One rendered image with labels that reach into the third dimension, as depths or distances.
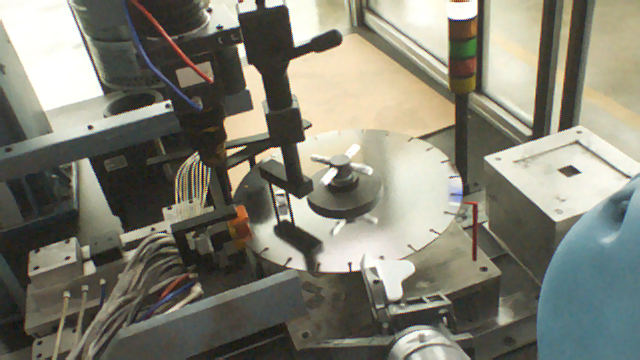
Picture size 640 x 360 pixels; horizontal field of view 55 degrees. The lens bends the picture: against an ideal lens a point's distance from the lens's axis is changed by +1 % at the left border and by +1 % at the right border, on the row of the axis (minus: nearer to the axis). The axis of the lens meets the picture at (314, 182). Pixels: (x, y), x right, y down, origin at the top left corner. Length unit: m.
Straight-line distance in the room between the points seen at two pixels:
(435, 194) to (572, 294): 0.67
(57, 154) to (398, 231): 0.52
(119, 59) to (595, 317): 1.30
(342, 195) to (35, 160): 0.46
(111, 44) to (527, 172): 0.89
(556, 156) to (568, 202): 0.12
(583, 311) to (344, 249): 0.61
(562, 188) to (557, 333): 0.77
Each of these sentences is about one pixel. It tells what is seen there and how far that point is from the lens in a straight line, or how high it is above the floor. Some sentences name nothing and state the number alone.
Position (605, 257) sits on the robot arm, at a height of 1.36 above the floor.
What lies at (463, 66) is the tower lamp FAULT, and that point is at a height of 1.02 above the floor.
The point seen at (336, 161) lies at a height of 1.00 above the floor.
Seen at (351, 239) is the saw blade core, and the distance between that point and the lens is 0.79.
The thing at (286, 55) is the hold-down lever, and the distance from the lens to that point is 0.67.
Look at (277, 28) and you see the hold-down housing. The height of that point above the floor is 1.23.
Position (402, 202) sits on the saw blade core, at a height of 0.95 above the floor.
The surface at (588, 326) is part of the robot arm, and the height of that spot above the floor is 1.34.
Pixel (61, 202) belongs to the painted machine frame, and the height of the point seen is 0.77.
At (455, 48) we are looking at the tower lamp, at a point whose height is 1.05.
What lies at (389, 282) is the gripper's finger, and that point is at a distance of 0.71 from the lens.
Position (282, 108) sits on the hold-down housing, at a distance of 0.73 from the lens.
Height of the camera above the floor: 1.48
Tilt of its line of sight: 36 degrees down
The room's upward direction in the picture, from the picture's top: 10 degrees counter-clockwise
